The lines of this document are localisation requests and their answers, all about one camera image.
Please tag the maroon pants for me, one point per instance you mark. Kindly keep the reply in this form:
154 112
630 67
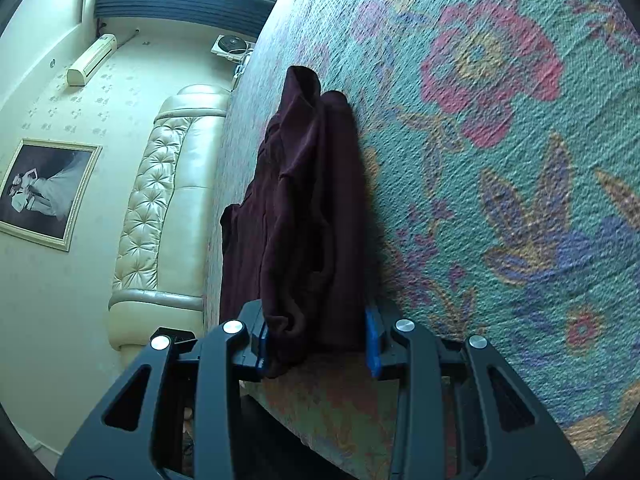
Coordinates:
310 210

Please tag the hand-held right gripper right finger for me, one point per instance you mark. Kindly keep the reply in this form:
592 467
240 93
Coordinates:
372 345

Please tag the white fan unit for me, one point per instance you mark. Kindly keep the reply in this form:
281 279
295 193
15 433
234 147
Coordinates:
231 46

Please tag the white air conditioner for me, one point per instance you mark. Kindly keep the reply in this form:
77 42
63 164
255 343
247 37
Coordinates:
92 59

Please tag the framed wall picture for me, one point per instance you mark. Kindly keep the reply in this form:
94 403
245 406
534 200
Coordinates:
45 190

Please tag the floral teal blanket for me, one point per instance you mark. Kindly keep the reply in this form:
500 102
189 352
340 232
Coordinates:
500 160

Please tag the cream tufted headboard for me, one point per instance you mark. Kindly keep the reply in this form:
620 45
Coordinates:
165 200

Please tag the blue curtain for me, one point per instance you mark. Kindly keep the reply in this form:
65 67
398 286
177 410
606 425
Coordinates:
180 10

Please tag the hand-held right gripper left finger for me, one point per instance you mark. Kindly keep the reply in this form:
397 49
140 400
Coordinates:
261 355

